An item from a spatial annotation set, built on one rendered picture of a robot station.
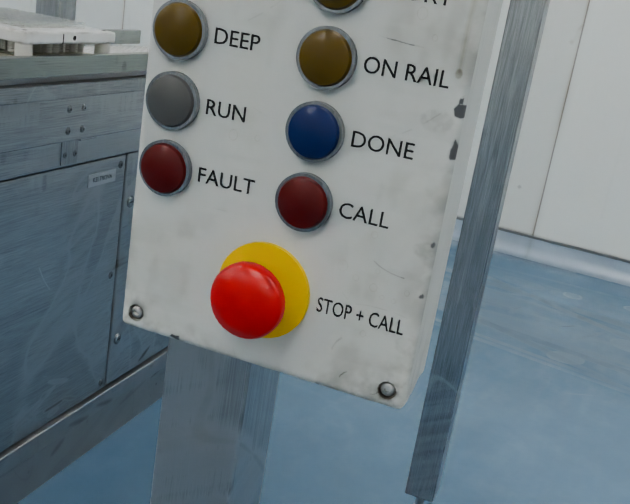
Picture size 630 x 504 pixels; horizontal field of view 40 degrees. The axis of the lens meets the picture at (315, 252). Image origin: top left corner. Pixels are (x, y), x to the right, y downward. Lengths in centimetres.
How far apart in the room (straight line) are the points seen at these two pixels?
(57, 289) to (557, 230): 282
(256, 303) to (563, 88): 365
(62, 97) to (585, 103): 289
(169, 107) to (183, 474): 26
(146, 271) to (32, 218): 110
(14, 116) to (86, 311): 54
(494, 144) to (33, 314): 89
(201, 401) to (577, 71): 355
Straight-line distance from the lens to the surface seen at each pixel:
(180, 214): 47
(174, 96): 46
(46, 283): 167
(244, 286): 43
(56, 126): 150
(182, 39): 45
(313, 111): 43
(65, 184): 164
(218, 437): 58
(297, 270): 45
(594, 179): 406
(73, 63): 151
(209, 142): 46
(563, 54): 404
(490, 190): 161
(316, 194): 43
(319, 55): 42
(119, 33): 211
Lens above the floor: 106
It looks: 17 degrees down
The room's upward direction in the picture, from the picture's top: 9 degrees clockwise
